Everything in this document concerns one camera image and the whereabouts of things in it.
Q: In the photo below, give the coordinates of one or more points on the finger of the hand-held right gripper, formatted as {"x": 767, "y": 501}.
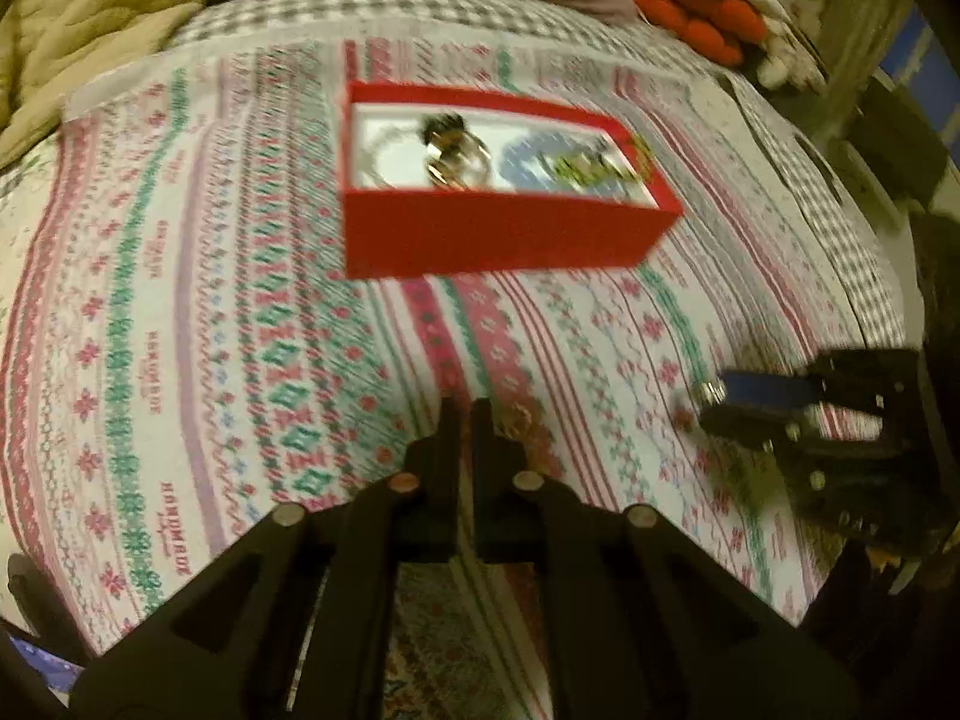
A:
{"x": 772, "y": 390}
{"x": 750, "y": 427}

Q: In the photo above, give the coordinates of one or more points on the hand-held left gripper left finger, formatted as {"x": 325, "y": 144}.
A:
{"x": 439, "y": 480}

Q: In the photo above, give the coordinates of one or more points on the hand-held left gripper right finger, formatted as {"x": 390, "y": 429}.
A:
{"x": 491, "y": 480}

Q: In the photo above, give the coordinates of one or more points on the red cardboard box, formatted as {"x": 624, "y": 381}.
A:
{"x": 495, "y": 232}

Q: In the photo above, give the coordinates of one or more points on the patterned rug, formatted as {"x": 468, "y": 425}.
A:
{"x": 435, "y": 652}

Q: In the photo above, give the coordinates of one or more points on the patterned printed blanket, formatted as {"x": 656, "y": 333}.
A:
{"x": 187, "y": 277}

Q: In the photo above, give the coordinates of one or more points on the white fluffy pompom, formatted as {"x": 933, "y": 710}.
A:
{"x": 784, "y": 64}

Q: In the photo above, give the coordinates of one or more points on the blue box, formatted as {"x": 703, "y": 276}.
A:
{"x": 919, "y": 52}

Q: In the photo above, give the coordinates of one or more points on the orange plush toy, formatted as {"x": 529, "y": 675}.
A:
{"x": 697, "y": 0}

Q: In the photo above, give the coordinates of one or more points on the beige quilt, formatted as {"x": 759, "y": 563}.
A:
{"x": 90, "y": 15}

